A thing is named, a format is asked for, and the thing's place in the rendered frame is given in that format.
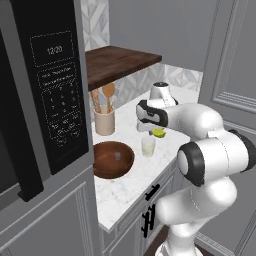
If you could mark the black built-in microwave oven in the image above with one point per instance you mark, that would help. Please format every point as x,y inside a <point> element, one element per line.
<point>56,86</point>

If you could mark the clear ice cube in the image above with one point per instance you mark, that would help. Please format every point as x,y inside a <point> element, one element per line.
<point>117,155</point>

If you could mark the wooden spoon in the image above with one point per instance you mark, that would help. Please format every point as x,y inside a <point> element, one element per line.
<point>108,90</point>

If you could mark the yellow-green lemon wedge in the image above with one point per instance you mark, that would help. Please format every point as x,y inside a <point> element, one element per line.
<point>159,133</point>

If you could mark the wooden spatula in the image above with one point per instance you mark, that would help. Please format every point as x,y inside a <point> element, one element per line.
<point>96,100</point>

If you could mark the grey cupboard door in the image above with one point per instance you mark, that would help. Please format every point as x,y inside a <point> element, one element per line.
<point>123,241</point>

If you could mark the grey panelled fridge door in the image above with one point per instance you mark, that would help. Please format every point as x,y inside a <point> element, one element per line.
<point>230,66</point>

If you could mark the dark wooden wall shelf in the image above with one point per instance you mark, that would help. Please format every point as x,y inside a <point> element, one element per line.
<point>113,63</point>

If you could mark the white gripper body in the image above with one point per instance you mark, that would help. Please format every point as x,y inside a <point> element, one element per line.
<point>145,126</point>

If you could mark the glass of lemonade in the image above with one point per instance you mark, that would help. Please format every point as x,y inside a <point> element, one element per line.
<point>148,147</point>

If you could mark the grey tall cabinet panel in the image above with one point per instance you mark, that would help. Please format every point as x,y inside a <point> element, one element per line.
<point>43,220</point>

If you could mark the beige utensil pot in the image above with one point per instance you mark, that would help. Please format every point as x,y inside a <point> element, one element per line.
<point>104,122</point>

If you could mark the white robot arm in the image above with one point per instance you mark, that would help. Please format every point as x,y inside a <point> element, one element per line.
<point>206,156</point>

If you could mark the grey drawer front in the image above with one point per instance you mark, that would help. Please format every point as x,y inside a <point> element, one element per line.
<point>136,206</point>

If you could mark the brown wooden bowl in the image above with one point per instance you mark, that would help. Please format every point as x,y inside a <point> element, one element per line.
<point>110,165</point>

